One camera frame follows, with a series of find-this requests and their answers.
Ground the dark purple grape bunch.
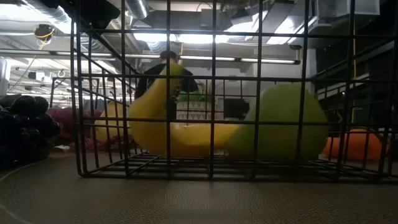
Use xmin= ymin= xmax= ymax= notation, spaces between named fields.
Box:
xmin=0 ymin=95 xmax=62 ymax=170

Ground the black wire basket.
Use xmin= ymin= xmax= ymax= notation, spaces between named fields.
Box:
xmin=70 ymin=0 xmax=398 ymax=183

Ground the silver air duct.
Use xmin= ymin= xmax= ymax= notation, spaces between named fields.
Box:
xmin=124 ymin=0 xmax=150 ymax=20

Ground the white patterned succulent pot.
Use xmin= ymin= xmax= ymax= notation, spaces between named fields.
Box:
xmin=176 ymin=90 xmax=225 ymax=121

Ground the orange tangerine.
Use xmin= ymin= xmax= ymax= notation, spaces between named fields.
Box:
xmin=322 ymin=128 xmax=390 ymax=162

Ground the yellow ceiling cord reel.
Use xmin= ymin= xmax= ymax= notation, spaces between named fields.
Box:
xmin=33 ymin=24 xmax=56 ymax=40

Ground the person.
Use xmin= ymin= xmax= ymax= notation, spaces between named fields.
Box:
xmin=134 ymin=50 xmax=200 ymax=101

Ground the green mango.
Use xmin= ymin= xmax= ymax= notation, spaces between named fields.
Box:
xmin=228 ymin=83 xmax=330 ymax=165

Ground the yellow banana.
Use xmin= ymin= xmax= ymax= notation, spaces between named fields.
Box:
xmin=128 ymin=63 xmax=241 ymax=159

